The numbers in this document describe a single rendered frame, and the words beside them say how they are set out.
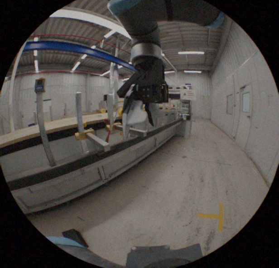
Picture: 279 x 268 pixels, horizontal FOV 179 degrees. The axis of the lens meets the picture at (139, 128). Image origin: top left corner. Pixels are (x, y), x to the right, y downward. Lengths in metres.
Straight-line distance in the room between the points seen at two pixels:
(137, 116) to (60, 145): 0.75
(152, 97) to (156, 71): 0.07
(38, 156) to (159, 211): 1.24
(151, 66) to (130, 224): 1.12
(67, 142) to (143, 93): 0.75
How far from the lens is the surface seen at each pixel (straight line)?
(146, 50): 0.25
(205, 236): 1.19
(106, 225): 1.08
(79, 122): 0.60
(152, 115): 0.30
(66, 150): 0.87
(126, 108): 0.20
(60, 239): 0.24
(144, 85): 0.21
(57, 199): 1.24
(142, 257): 0.42
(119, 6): 0.22
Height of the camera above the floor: 1.01
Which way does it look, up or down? 15 degrees down
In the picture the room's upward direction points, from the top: straight up
